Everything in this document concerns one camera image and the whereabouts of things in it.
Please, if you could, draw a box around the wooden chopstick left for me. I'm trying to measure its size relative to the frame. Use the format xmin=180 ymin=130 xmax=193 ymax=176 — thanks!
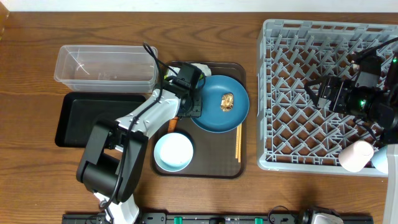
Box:
xmin=235 ymin=124 xmax=241 ymax=162

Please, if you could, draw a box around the pink cup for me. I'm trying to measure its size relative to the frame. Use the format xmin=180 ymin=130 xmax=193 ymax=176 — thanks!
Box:
xmin=338 ymin=141 xmax=374 ymax=172

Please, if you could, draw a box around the clear plastic bin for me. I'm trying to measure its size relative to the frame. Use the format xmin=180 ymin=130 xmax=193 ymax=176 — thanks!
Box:
xmin=53 ymin=45 xmax=158 ymax=93

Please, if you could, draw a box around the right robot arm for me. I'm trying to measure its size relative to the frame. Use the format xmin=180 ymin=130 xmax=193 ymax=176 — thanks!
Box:
xmin=304 ymin=50 xmax=397 ymax=223

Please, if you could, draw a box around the white crumpled tissue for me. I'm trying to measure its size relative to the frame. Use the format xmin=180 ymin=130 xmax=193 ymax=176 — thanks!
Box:
xmin=192 ymin=63 xmax=212 ymax=77

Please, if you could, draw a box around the black waste tray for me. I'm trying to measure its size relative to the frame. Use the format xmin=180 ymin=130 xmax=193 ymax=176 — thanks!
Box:
xmin=55 ymin=91 xmax=146 ymax=147

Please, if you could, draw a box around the grey dishwasher rack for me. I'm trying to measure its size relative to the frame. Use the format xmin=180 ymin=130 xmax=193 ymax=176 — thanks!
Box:
xmin=257 ymin=19 xmax=397 ymax=175

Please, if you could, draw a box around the dark blue plate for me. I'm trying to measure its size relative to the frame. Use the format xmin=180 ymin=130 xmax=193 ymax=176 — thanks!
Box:
xmin=192 ymin=75 xmax=250 ymax=133

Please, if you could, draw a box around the wooden chopstick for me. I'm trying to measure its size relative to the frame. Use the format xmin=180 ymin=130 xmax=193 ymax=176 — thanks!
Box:
xmin=235 ymin=124 xmax=241 ymax=162
xmin=239 ymin=124 xmax=242 ymax=163

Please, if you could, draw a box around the wooden chopstick right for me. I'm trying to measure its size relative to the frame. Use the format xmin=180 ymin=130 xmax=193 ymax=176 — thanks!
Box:
xmin=239 ymin=124 xmax=242 ymax=163

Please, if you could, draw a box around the light blue large bowl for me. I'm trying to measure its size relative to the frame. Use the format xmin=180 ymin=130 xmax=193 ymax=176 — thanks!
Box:
xmin=154 ymin=133 xmax=193 ymax=172

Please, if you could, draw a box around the brown food scrap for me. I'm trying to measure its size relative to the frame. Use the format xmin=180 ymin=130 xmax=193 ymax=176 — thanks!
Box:
xmin=220 ymin=93 xmax=234 ymax=112

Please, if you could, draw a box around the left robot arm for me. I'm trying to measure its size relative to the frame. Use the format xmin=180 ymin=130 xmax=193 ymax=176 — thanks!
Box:
xmin=76 ymin=83 xmax=202 ymax=223

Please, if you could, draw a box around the orange carrot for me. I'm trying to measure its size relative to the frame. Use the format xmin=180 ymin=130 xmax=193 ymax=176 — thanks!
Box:
xmin=167 ymin=116 xmax=179 ymax=133

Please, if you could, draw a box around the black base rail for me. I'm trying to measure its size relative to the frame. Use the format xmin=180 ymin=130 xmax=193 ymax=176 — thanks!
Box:
xmin=61 ymin=205 xmax=374 ymax=224

